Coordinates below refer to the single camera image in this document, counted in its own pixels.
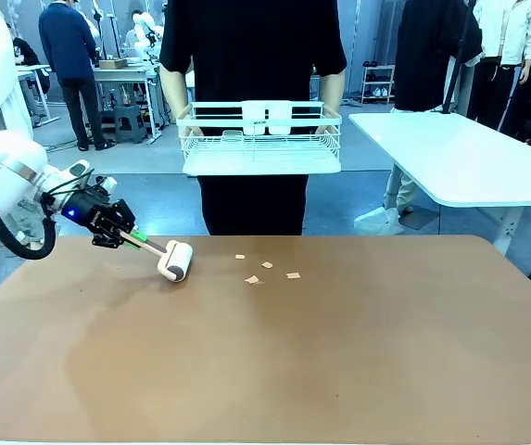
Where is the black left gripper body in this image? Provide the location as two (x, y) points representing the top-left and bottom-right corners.
(62, 188), (111, 234)

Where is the white lint roller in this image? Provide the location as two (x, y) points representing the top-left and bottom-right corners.
(120, 231), (195, 284)

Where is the white wire dish rack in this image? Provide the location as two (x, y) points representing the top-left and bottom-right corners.
(175, 100), (343, 177)

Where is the white plastic cutlery holder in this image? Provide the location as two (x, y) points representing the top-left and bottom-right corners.
(241, 100), (293, 136)

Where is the person's right forearm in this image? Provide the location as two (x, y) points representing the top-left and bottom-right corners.
(159, 64), (197, 130)

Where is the person's left forearm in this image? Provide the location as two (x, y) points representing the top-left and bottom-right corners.
(317, 69), (348, 132)

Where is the grey plastic step stool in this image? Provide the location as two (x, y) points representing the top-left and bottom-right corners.
(113, 105), (148, 144)

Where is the grey metal workbench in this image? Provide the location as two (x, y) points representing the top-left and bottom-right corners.
(92, 64), (165, 140)

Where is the small white desk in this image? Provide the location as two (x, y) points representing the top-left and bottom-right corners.
(16, 64), (60, 127)

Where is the person in blue jacket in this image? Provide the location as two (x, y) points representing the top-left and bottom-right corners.
(37, 0), (118, 152)

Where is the seated person in black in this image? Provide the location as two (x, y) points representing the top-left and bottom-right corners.
(11, 36), (51, 94)

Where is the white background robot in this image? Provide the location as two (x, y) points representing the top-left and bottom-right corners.
(124, 10), (165, 62)

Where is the person's black T-shirt torso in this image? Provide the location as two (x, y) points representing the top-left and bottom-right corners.
(158, 0), (348, 236)

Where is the white shoe rack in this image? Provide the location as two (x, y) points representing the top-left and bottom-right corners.
(360, 64), (397, 105)

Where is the large white table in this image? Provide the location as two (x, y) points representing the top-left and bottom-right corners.
(348, 112), (531, 257)

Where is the black tripod pole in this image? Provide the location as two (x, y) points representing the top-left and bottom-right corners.
(440, 0), (478, 115)

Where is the person in white jacket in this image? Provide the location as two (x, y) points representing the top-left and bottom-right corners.
(465, 0), (531, 132)

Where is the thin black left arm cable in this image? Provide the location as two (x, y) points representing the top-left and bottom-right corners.
(41, 169), (97, 215)

